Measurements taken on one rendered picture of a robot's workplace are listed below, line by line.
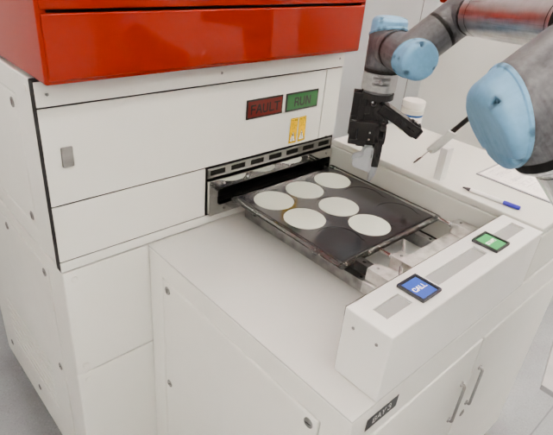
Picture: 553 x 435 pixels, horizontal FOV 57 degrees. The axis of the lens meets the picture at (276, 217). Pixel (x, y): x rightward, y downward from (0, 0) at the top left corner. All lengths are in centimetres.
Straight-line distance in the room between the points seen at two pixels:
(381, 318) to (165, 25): 64
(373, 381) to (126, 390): 78
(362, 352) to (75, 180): 63
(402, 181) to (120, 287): 76
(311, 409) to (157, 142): 62
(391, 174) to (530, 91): 79
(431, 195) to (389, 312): 55
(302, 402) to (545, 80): 63
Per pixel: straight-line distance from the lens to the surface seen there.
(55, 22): 92
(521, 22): 86
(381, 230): 119
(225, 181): 125
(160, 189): 117
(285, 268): 114
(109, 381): 141
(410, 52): 99
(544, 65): 67
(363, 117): 116
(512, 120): 64
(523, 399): 227
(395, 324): 83
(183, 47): 104
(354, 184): 139
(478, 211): 129
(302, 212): 121
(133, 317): 132
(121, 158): 109
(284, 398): 98
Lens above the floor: 147
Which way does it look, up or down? 29 degrees down
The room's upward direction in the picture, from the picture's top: 6 degrees clockwise
